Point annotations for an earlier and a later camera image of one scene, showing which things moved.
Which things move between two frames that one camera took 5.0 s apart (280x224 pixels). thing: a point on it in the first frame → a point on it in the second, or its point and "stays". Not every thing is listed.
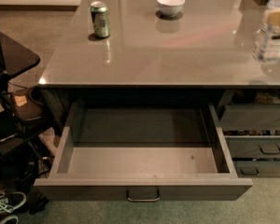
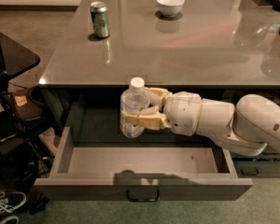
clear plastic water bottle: [271, 45] → [133, 100]
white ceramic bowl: [170, 5] stays
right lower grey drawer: [261, 169] stays
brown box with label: [23, 108] stays
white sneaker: [7, 203] stays
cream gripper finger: [279, 18] → [180, 112]
